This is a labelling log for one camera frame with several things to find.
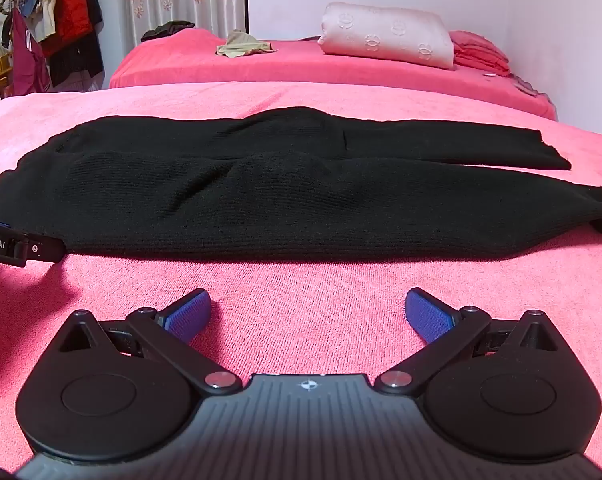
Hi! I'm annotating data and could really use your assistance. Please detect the black knit pants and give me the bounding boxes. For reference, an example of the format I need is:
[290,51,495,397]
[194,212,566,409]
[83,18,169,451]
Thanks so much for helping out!
[0,106,602,263]

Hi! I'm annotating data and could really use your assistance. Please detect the rack of hanging clothes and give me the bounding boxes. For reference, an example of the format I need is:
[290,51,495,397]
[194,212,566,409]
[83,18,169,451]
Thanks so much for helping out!
[48,0,105,88]

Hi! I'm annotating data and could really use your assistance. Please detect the cream hanging garment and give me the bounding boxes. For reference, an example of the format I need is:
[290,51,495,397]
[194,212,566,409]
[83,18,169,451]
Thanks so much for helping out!
[26,0,60,43]

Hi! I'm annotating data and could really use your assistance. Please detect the red padded vest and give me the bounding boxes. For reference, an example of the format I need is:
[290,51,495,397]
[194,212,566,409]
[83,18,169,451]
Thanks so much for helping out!
[42,0,94,58]

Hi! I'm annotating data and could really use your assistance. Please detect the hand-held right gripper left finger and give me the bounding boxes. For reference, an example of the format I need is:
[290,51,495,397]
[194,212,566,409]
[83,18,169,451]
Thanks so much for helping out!
[56,288,242,393]

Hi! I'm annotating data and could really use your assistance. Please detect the beige garment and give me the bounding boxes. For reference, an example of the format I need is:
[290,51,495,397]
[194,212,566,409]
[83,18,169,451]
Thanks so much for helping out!
[216,30,277,59]

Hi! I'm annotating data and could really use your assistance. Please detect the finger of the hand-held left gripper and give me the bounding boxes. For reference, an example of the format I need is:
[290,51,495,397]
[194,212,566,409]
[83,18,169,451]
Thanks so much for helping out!
[26,235,65,263]

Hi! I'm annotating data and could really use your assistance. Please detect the folded red blanket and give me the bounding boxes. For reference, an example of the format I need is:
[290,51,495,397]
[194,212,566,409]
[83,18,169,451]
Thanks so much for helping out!
[448,30,512,77]

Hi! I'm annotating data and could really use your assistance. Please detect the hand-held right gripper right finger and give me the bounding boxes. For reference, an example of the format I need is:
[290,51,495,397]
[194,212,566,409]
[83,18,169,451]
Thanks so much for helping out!
[374,288,562,392]

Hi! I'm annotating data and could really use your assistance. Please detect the pink bed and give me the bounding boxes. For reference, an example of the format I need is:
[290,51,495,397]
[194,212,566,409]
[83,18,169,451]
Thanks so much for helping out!
[108,27,557,122]

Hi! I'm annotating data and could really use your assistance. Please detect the pale pink pillow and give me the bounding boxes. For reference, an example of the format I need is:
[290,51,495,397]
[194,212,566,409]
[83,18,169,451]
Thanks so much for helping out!
[317,2,455,71]

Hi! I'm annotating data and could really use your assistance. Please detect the dark green garment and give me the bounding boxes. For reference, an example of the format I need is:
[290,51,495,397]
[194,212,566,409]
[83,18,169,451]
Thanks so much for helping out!
[141,20,196,43]

